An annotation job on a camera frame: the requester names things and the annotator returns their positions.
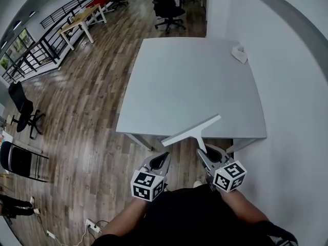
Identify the black object on wooden table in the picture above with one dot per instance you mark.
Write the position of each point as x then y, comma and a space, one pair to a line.
70, 20

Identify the red table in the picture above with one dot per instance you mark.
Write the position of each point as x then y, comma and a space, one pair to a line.
98, 1

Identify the white table leg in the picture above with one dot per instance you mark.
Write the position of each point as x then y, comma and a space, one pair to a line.
139, 140

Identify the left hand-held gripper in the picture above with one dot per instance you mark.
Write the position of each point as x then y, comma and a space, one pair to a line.
147, 186

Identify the person's black clothing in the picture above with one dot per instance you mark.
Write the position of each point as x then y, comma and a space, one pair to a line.
189, 219

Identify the black folding chair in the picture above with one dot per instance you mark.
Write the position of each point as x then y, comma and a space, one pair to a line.
19, 160

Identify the crumpled white cloth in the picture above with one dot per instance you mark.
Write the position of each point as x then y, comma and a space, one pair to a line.
239, 54

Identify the person's left forearm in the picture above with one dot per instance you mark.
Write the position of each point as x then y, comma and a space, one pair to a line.
125, 219

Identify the wooden table white legs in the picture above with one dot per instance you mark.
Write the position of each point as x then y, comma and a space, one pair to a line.
80, 18

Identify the white squeegee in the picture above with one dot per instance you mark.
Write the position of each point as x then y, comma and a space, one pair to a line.
191, 133

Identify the black metal railing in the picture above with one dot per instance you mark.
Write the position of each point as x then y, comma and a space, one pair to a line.
38, 47

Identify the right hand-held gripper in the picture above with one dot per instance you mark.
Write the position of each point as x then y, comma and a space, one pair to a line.
229, 177

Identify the window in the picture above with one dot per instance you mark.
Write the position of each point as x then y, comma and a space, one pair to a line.
18, 47

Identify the person's white shoe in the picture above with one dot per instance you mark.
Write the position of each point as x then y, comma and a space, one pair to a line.
197, 184

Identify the white power strip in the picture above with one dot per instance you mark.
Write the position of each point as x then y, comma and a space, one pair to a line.
92, 225

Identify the person's right forearm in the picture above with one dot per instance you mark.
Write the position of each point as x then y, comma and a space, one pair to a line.
243, 206

